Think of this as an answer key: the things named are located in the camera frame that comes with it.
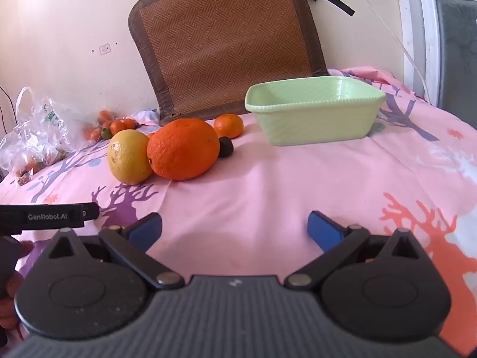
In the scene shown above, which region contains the large yellow grapefruit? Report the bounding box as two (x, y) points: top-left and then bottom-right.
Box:
(107, 129), (153, 185)

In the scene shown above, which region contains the large orange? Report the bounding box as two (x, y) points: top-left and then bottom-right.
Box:
(147, 119), (220, 181)

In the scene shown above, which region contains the dark purple plum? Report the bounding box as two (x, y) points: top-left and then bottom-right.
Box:
(219, 136), (234, 158)

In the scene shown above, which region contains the small tangerine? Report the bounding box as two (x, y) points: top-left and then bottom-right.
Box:
(213, 114), (244, 139)

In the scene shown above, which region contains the left human hand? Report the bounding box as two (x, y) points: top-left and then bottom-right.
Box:
(0, 240), (35, 331)

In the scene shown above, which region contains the clear plastic bag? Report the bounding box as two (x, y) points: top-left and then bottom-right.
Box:
(1, 87), (99, 186)

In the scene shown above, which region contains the pink printed bedsheet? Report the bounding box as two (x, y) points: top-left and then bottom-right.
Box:
(1, 68), (476, 354)

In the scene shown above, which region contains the pile green fruit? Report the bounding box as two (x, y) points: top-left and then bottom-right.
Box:
(100, 128), (112, 140)

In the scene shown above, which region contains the pile tangerine front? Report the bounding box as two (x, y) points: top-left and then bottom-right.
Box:
(109, 120), (126, 136)

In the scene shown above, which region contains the pile tangerine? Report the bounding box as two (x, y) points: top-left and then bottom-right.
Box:
(109, 120), (126, 136)
(98, 110), (114, 124)
(123, 118), (137, 129)

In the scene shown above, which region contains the pile tangerine right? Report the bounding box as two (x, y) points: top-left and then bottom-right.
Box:
(123, 118), (137, 129)

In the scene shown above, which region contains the pile tangerine back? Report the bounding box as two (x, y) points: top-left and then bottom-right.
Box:
(98, 110), (114, 124)

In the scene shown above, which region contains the light green plastic basin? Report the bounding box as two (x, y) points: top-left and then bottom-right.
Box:
(244, 76), (386, 146)

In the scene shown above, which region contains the brown woven seat cushion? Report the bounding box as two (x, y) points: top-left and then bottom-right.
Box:
(128, 0), (327, 124)

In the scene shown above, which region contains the wall sticker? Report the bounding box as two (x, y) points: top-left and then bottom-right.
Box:
(99, 44), (111, 56)

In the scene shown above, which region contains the white power cable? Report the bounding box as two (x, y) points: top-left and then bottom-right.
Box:
(339, 0), (433, 105)

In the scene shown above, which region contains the white window frame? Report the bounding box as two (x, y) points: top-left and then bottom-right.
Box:
(399, 0), (476, 111)

